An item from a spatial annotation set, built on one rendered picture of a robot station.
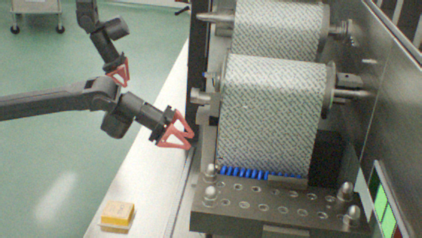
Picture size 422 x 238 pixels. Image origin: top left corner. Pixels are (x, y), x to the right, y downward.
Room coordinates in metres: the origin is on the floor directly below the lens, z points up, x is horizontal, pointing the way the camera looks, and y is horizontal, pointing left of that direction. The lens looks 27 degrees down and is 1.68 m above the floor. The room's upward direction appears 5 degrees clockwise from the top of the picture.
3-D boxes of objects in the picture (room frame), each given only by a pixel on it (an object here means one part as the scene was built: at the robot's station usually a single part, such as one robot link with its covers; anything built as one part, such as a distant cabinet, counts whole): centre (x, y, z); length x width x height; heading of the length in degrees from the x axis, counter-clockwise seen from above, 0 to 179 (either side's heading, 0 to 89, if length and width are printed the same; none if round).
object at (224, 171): (0.99, -0.15, 1.03); 0.21 x 0.04 x 0.03; 86
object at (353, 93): (1.06, -0.33, 1.25); 0.07 x 0.04 x 0.04; 86
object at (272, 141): (1.01, -0.15, 1.11); 0.23 x 0.01 x 0.18; 86
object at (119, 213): (0.94, 0.21, 0.91); 0.07 x 0.07 x 0.02; 86
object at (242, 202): (0.89, -0.18, 1.00); 0.40 x 0.16 x 0.06; 86
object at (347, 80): (1.06, -0.33, 1.28); 0.06 x 0.05 x 0.02; 86
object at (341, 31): (1.31, -0.35, 1.33); 0.07 x 0.07 x 0.07; 86
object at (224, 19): (1.33, -0.03, 1.33); 0.06 x 0.06 x 0.06; 86
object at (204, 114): (1.12, 0.00, 1.05); 0.06 x 0.05 x 0.31; 86
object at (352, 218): (0.83, -0.34, 1.05); 0.04 x 0.04 x 0.04
